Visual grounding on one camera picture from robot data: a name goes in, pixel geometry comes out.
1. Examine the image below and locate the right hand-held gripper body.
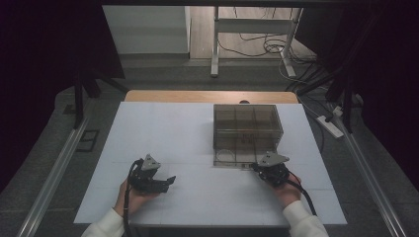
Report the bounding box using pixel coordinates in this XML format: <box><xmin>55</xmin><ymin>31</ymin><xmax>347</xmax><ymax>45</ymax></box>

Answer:
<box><xmin>257</xmin><ymin>151</ymin><xmax>291</xmax><ymax>188</ymax></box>

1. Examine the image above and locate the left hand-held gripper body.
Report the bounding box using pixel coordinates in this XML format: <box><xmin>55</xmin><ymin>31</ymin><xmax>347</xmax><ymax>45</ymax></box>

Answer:
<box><xmin>127</xmin><ymin>153</ymin><xmax>162</xmax><ymax>195</ymax></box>

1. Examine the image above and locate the smoky clear drawer box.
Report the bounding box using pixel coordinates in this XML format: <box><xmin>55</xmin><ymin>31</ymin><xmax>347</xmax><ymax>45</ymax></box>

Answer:
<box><xmin>212</xmin><ymin>104</ymin><xmax>285</xmax><ymax>156</ymax></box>

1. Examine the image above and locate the person's left hand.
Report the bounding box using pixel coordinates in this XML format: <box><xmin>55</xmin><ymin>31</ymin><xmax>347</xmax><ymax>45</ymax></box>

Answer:
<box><xmin>113</xmin><ymin>179</ymin><xmax>159</xmax><ymax>218</ymax></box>

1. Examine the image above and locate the person's right hand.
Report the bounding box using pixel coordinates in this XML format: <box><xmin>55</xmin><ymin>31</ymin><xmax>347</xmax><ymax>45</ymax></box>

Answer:
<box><xmin>272</xmin><ymin>174</ymin><xmax>301</xmax><ymax>209</ymax></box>

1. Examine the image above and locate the white table cover sheet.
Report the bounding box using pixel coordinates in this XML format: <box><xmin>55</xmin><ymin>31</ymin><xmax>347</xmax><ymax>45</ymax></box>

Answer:
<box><xmin>73</xmin><ymin>101</ymin><xmax>348</xmax><ymax>228</ymax></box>

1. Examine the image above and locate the dark floor socket plate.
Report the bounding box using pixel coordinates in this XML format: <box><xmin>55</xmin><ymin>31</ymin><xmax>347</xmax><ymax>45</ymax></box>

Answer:
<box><xmin>76</xmin><ymin>128</ymin><xmax>101</xmax><ymax>153</ymax></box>

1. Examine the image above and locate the white power strip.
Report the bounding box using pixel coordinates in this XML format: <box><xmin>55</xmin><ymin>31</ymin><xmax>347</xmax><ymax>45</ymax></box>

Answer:
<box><xmin>316</xmin><ymin>106</ymin><xmax>345</xmax><ymax>138</ymax></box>

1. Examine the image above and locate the wooden table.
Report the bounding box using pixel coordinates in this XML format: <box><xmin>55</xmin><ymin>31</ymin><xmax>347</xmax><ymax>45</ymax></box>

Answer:
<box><xmin>124</xmin><ymin>90</ymin><xmax>299</xmax><ymax>105</ymax></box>

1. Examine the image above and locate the black stand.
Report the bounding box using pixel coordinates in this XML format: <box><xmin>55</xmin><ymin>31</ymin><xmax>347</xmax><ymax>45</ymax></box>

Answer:
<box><xmin>72</xmin><ymin>70</ymin><xmax>129</xmax><ymax>129</ymax></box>
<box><xmin>295</xmin><ymin>65</ymin><xmax>355</xmax><ymax>134</ymax></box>

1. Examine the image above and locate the white cabinet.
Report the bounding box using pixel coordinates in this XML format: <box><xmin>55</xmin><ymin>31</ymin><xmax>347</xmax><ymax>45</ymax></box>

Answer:
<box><xmin>102</xmin><ymin>5</ymin><xmax>192</xmax><ymax>55</ymax></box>

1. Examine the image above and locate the dark curtain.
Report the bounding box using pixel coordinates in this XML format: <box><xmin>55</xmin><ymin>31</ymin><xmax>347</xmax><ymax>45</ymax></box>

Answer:
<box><xmin>0</xmin><ymin>0</ymin><xmax>126</xmax><ymax>192</ymax></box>
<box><xmin>295</xmin><ymin>0</ymin><xmax>419</xmax><ymax>182</ymax></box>

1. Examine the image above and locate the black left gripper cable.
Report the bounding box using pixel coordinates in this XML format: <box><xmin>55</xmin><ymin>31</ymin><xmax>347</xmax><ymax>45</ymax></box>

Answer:
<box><xmin>123</xmin><ymin>158</ymin><xmax>146</xmax><ymax>237</ymax></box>

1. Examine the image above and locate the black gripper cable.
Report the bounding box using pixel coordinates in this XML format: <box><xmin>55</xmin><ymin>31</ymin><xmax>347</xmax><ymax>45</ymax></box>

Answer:
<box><xmin>123</xmin><ymin>158</ymin><xmax>146</xmax><ymax>237</ymax></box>
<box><xmin>286</xmin><ymin>173</ymin><xmax>318</xmax><ymax>217</ymax></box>

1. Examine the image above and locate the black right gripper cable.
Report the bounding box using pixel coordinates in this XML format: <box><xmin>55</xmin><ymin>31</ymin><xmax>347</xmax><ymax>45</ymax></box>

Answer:
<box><xmin>286</xmin><ymin>173</ymin><xmax>318</xmax><ymax>217</ymax></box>

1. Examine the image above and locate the aluminium rail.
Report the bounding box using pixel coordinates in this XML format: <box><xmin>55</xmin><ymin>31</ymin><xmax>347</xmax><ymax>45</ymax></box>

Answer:
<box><xmin>334</xmin><ymin>115</ymin><xmax>408</xmax><ymax>237</ymax></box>
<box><xmin>16</xmin><ymin>117</ymin><xmax>90</xmax><ymax>237</ymax></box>

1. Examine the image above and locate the tangle of floor cables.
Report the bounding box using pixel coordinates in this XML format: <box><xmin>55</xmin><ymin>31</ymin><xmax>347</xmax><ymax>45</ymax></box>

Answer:
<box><xmin>216</xmin><ymin>6</ymin><xmax>317</xmax><ymax>67</ymax></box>

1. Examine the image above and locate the white desk frame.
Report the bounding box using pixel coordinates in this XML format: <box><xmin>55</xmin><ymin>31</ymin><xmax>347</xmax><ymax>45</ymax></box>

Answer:
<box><xmin>210</xmin><ymin>6</ymin><xmax>302</xmax><ymax>78</ymax></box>

